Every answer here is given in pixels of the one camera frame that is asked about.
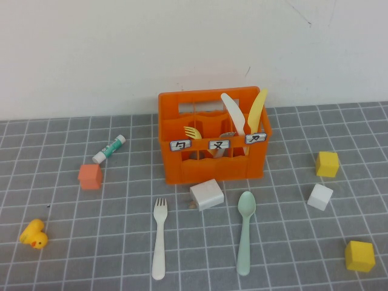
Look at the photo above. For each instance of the white label printed 勺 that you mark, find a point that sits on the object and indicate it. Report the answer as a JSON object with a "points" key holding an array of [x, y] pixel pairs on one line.
{"points": [[180, 145]]}

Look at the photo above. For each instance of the orange plastic cutlery holder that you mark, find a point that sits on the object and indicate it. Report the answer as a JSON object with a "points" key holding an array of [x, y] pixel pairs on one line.
{"points": [[206, 172]]}

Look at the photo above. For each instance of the mint green plastic spoon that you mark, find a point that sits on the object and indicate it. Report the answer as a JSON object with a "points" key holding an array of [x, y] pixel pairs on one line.
{"points": [[246, 206]]}

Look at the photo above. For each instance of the white label printed 叉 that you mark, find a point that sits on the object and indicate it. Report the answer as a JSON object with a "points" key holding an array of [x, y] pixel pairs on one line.
{"points": [[219, 144]]}

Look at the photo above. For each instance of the white foam cube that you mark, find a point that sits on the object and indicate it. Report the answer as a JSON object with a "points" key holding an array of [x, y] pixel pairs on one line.
{"points": [[319, 197]]}

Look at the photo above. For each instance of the yellow foam cube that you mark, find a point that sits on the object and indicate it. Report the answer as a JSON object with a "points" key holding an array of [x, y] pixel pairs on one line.
{"points": [[327, 165], [360, 256]]}

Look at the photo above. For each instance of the yellow plastic fork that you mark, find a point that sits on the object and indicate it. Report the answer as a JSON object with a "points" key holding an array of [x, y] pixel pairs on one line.
{"points": [[195, 134]]}

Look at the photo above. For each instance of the white plastic fork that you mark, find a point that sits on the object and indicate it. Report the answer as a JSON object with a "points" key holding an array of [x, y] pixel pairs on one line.
{"points": [[159, 248]]}

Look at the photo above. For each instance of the white plug charger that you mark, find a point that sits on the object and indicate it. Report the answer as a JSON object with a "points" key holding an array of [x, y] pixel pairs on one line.
{"points": [[207, 194]]}

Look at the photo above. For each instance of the grey plastic fork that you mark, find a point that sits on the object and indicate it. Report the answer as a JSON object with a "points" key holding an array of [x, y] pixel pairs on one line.
{"points": [[225, 134]]}

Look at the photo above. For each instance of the yellow rubber duck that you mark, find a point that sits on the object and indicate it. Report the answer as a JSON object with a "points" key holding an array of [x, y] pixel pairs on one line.
{"points": [[34, 235]]}

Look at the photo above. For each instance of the orange foam cube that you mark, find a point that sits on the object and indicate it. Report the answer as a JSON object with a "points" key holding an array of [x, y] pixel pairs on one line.
{"points": [[90, 179]]}

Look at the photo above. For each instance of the white plastic knife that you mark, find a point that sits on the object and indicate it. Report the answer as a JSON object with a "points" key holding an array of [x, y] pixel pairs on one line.
{"points": [[232, 110]]}

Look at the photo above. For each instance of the yellow plastic knife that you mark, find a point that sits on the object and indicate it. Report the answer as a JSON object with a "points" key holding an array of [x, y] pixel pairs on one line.
{"points": [[257, 112]]}

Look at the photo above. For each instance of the white label printed 刀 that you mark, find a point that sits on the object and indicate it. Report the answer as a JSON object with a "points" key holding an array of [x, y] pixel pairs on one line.
{"points": [[255, 138]]}

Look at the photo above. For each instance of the white green glue stick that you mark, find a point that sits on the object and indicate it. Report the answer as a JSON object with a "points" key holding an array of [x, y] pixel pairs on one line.
{"points": [[109, 148]]}

